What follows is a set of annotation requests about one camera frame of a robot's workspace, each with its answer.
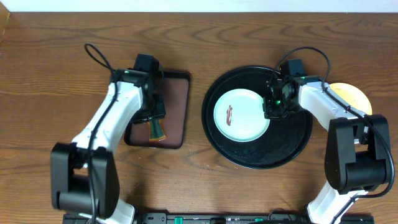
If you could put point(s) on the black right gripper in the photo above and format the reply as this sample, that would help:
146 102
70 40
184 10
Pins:
268 111

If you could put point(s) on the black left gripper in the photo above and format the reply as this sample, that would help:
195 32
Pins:
154 115

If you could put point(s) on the green yellow sponge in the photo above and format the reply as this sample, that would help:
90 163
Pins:
156 130

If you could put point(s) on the yellow plate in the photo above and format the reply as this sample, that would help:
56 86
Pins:
352 95

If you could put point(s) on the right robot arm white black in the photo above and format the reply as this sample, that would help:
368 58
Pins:
358 159

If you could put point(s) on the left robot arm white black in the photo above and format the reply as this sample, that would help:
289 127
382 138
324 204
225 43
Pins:
84 179

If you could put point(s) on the black rectangular sponge tray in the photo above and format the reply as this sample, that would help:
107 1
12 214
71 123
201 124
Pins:
174 89

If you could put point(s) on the round black serving tray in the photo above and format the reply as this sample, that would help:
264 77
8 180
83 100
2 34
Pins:
284 138

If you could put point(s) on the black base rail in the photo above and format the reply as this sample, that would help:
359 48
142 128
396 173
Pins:
278 217

